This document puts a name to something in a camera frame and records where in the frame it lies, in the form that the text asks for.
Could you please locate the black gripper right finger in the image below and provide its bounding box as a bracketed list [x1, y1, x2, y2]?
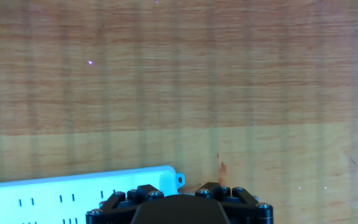
[194, 182, 275, 224]

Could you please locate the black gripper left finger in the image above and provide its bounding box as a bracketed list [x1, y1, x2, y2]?
[85, 184, 165, 224]

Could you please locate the white power strip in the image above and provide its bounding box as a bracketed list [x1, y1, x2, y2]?
[0, 165, 186, 224]

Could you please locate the glossy wooden board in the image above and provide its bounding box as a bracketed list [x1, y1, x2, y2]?
[0, 0, 358, 224]

